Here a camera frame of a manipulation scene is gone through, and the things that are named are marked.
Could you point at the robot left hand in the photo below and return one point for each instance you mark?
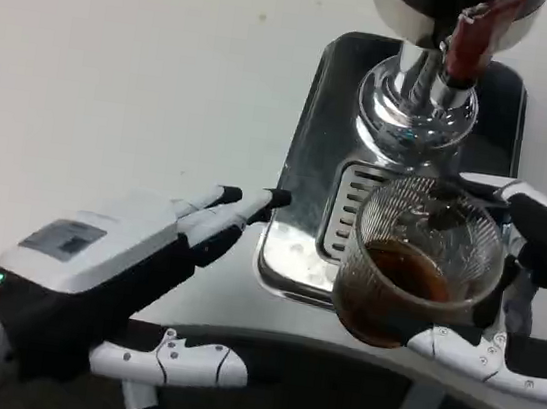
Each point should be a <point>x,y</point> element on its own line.
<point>94,261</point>

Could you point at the clear ribbed glass cup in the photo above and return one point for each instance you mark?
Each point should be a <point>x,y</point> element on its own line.
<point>394,286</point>

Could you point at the slotted steel drip grid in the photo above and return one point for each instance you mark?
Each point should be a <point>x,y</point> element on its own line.
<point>348,209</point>

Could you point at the red tap lever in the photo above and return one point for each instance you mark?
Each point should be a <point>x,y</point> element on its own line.
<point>468,43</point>

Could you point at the steel drip tray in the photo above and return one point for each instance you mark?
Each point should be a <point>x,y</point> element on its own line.
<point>313,169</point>

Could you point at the steel drink dispenser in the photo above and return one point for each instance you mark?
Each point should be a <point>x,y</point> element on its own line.
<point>405,10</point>

